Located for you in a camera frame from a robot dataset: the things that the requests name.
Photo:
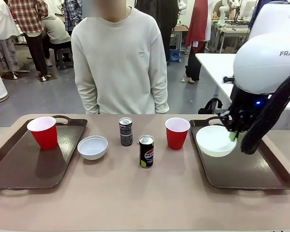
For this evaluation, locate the figure in white garment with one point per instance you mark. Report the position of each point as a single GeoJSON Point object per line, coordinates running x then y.
{"type": "Point", "coordinates": [1, 24]}

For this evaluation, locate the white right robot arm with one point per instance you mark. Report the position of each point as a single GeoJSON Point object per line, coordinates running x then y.
{"type": "Point", "coordinates": [263, 62]}

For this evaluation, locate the person's right forearm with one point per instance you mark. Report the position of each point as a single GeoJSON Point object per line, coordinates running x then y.
{"type": "Point", "coordinates": [85, 96]}

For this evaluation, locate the person in red jacket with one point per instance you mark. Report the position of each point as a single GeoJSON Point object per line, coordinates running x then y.
{"type": "Point", "coordinates": [195, 29]}

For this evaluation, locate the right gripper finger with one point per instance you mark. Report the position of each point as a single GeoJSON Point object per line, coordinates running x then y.
{"type": "Point", "coordinates": [235, 136]}
{"type": "Point", "coordinates": [226, 122]}

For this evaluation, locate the white folding table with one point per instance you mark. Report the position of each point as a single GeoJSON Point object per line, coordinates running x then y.
{"type": "Point", "coordinates": [215, 67]}

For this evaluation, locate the black backpack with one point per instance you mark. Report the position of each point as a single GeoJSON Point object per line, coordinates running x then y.
{"type": "Point", "coordinates": [211, 106]}

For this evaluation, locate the red plastic cup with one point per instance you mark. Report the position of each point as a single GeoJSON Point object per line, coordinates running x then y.
{"type": "Point", "coordinates": [44, 135]}
{"type": "Point", "coordinates": [177, 135]}

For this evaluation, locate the black Pepsi can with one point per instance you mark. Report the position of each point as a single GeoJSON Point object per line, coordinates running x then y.
{"type": "Point", "coordinates": [125, 133]}
{"type": "Point", "coordinates": [146, 153]}

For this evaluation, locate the brown plastic tray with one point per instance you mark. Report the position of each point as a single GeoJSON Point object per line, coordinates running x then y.
{"type": "Point", "coordinates": [244, 171]}
{"type": "Point", "coordinates": [21, 166]}

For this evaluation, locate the seated person in grey hoodie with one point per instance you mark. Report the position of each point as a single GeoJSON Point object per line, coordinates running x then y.
{"type": "Point", "coordinates": [55, 31]}

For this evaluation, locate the blue plastic crate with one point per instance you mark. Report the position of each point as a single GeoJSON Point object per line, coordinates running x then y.
{"type": "Point", "coordinates": [174, 56]}

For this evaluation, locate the grey workbench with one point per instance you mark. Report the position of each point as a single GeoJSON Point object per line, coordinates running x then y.
{"type": "Point", "coordinates": [232, 30]}

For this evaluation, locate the person in cream sweatshirt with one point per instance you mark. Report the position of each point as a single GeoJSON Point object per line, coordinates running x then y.
{"type": "Point", "coordinates": [120, 60]}

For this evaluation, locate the cardboard box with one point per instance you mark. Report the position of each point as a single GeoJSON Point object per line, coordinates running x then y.
{"type": "Point", "coordinates": [231, 49]}

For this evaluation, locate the white plastic bowl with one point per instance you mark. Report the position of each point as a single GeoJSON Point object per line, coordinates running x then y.
{"type": "Point", "coordinates": [92, 147]}
{"type": "Point", "coordinates": [213, 142]}

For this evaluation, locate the person in black clothes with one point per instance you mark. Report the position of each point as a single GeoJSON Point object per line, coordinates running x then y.
{"type": "Point", "coordinates": [168, 24]}

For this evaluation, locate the dark plastic step stool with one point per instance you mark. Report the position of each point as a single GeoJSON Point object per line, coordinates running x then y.
{"type": "Point", "coordinates": [64, 59]}

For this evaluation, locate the person in blue plaid shirt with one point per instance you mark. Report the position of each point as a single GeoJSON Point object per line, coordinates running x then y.
{"type": "Point", "coordinates": [72, 14]}

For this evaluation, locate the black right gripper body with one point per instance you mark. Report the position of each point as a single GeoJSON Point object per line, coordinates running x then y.
{"type": "Point", "coordinates": [244, 101]}

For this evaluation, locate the figure in red plaid shirt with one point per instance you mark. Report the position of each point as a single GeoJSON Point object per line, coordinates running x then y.
{"type": "Point", "coordinates": [29, 17]}

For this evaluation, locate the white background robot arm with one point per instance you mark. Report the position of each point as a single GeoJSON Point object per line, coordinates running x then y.
{"type": "Point", "coordinates": [224, 9]}

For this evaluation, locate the person's left forearm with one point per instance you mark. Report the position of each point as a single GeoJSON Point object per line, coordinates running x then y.
{"type": "Point", "coordinates": [160, 96]}

